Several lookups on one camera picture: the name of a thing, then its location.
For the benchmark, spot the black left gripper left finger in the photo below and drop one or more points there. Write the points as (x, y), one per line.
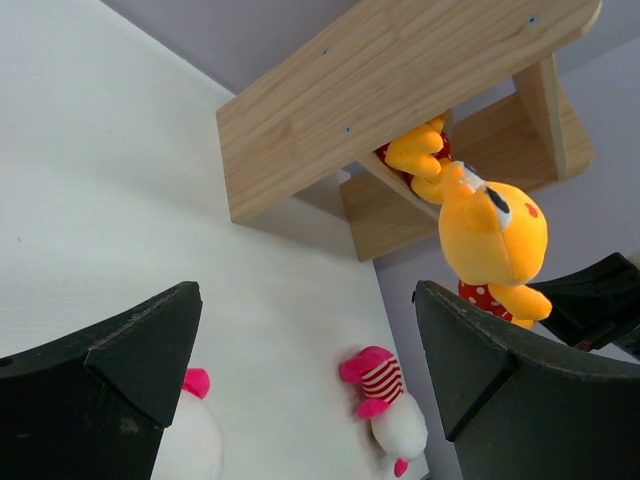
(94, 404)

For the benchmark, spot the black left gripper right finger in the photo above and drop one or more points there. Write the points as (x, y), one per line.
(517, 405)

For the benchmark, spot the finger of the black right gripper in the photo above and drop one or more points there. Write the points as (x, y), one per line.
(595, 306)

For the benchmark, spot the orange bear polka dot toy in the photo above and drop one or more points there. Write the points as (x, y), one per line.
(423, 152)

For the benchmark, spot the wooden shelf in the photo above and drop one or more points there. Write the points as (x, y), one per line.
(380, 70)

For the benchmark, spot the white doll centre face down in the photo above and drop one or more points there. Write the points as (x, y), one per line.
(192, 446)

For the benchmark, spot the white doll face down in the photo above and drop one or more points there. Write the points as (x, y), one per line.
(397, 422)
(192, 446)

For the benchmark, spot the white doll right face down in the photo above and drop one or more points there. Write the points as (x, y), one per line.
(397, 422)

